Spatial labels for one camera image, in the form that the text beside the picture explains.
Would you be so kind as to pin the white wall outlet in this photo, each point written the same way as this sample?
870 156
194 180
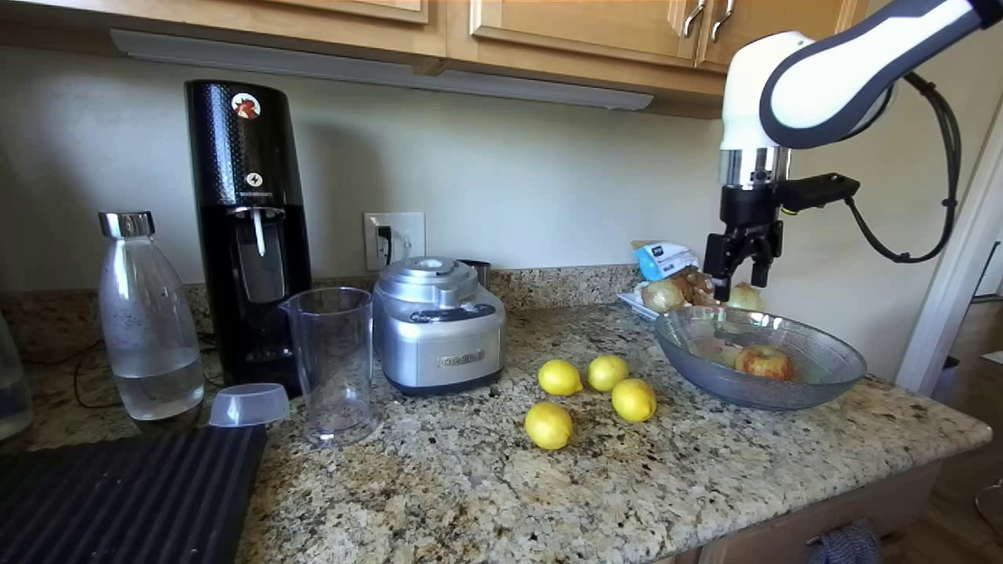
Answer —
390 235

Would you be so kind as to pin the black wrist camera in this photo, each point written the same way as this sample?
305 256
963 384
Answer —
816 192

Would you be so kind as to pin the silver food processor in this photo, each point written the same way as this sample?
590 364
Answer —
437 327

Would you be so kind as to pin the clear plastic measuring cup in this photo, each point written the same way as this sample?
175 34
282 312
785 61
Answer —
332 352

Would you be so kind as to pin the black ribbed drying mat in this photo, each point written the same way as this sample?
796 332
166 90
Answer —
174 498

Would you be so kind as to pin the yellow onion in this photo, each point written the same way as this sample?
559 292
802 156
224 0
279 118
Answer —
662 295
744 295

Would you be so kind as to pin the red yellow apple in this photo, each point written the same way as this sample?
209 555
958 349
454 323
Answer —
767 362

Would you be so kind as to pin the wooden upper cabinets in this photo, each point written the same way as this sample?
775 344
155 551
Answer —
621 55

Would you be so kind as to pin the grey hanging towel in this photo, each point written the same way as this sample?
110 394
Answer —
850 543

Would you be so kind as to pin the black soda maker machine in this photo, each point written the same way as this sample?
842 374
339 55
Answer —
250 225

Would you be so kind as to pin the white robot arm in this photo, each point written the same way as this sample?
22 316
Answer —
787 92

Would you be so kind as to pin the clear glass bowl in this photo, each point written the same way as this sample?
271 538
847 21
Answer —
702 347

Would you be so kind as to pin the yellow lemon top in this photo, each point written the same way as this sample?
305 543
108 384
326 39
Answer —
633 399

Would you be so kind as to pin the yellow lemon with sticker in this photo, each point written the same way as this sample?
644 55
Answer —
548 426

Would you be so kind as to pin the blue white food bag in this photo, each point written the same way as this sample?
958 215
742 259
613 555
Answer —
662 260

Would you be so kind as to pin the yellow onion front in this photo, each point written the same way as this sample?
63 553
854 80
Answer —
744 295

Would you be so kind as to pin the clear water bottle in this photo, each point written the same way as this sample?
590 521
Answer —
144 320

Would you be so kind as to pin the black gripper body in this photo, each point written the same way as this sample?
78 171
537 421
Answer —
747 207

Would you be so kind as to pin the yellow onion back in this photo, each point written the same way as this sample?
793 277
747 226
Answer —
662 295

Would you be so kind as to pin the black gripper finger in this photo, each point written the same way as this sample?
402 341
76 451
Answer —
767 250
719 265

